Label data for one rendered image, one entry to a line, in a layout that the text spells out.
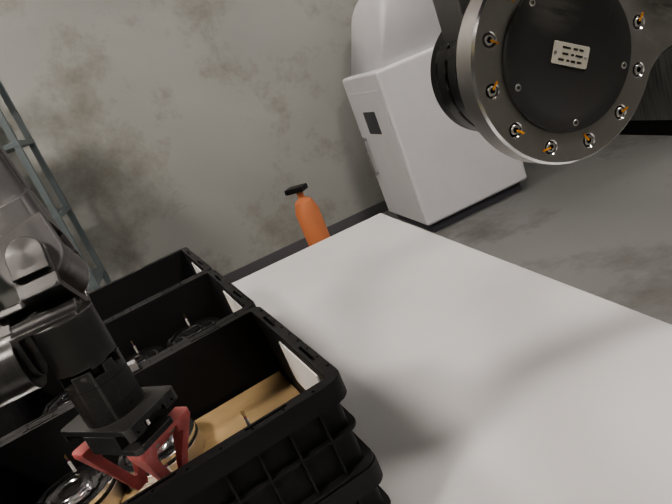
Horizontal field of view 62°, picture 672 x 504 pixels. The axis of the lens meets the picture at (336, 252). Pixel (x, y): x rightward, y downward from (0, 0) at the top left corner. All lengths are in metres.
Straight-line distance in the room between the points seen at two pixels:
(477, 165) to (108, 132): 2.37
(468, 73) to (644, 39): 0.19
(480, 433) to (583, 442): 0.13
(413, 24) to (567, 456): 3.00
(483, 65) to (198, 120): 3.56
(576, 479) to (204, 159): 3.58
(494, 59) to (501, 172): 3.19
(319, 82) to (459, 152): 1.21
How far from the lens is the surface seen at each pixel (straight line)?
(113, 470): 0.64
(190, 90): 4.04
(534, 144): 0.57
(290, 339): 0.68
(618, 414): 0.79
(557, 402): 0.82
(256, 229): 4.14
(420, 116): 3.44
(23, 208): 0.60
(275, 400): 0.78
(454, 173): 3.56
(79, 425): 0.61
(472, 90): 0.54
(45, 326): 0.55
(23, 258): 0.56
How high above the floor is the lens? 1.21
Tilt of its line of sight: 18 degrees down
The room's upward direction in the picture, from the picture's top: 22 degrees counter-clockwise
